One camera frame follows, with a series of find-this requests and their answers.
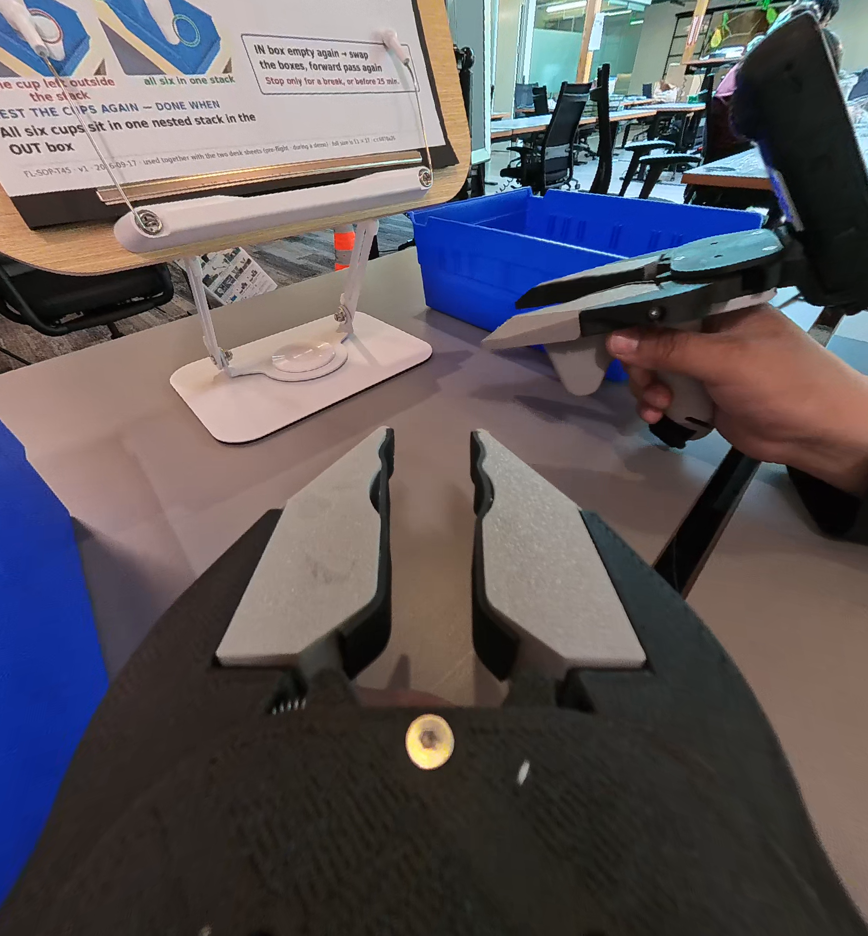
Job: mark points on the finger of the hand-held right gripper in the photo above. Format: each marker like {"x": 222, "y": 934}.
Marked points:
{"x": 595, "y": 281}
{"x": 544, "y": 325}

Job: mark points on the person's right hand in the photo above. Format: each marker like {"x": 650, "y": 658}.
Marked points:
{"x": 785, "y": 395}

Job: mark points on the printed instruction sheet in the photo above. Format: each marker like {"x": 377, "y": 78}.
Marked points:
{"x": 185, "y": 131}

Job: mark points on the black tripod pole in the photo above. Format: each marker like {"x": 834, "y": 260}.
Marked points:
{"x": 465, "y": 110}

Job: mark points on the orange traffic cone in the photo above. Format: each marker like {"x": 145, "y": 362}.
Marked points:
{"x": 345, "y": 245}

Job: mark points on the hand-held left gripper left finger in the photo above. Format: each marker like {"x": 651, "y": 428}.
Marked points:
{"x": 302, "y": 585}

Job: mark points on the blue plastic bin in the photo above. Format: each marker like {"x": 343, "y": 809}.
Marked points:
{"x": 478, "y": 278}
{"x": 24, "y": 621}

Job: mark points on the long wooden desk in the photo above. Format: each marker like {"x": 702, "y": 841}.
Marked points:
{"x": 624, "y": 117}

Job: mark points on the white floor sign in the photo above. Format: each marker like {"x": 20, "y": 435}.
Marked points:
{"x": 236, "y": 278}

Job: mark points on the wooden document stand white base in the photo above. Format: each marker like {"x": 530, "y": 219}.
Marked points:
{"x": 295, "y": 395}

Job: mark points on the black mesh office chair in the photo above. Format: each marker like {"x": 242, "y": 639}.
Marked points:
{"x": 75, "y": 292}

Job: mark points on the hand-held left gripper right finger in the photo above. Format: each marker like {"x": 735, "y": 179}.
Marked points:
{"x": 558, "y": 592}

